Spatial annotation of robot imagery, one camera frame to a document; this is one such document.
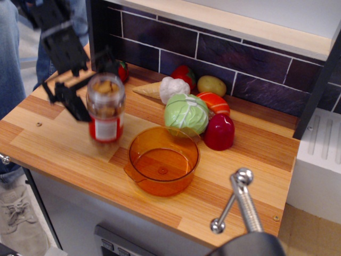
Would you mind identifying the clear almond jar red label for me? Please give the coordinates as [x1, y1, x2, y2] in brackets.
[86, 73, 126, 143]

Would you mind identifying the orange transparent plastic pot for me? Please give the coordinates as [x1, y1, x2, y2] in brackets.
[124, 126, 200, 197]

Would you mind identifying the green toy cabbage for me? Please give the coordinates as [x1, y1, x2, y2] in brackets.
[164, 94, 209, 136]

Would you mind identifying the red toy strawberry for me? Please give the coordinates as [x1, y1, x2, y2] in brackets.
[170, 65, 197, 90]

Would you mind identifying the grey sneaker shoe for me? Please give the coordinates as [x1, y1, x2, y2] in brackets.
[1, 185, 48, 255]

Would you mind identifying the small metal knob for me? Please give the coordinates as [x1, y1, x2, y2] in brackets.
[0, 154, 11, 165]

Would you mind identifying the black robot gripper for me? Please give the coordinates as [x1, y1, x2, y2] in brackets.
[41, 20, 119, 122]

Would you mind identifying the red toy chili pepper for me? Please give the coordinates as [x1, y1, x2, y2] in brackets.
[118, 61, 129, 83]

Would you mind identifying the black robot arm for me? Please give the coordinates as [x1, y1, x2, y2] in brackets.
[30, 1, 125, 122]

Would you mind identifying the toy ice cream cone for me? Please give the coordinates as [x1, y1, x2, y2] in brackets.
[133, 77, 191, 105]

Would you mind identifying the blue jeans leg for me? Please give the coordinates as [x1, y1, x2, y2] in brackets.
[1, 1, 88, 184]

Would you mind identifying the yellow toy potato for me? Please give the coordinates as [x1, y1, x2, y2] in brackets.
[197, 75, 227, 97]

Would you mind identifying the orange toy salmon sushi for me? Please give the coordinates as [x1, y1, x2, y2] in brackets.
[197, 92, 230, 119]

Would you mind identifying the dark red toy pepper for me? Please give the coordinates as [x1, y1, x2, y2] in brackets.
[204, 114, 235, 151]

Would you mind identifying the grey oven control panel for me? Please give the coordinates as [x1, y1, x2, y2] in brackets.
[94, 225, 154, 256]

